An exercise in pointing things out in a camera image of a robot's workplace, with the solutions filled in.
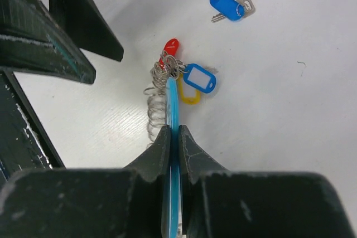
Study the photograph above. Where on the key with blue tag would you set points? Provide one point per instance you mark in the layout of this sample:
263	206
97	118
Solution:
233	10

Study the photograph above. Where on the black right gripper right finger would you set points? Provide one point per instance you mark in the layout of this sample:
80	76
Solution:
222	203

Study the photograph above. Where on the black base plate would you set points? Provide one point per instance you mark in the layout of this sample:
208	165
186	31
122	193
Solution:
24	142

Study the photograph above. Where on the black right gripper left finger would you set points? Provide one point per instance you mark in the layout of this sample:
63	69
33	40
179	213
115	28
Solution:
123	202

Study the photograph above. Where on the key with red tag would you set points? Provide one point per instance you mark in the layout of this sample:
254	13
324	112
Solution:
170	48

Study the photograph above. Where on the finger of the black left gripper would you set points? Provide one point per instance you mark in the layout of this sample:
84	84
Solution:
83	23
32	42

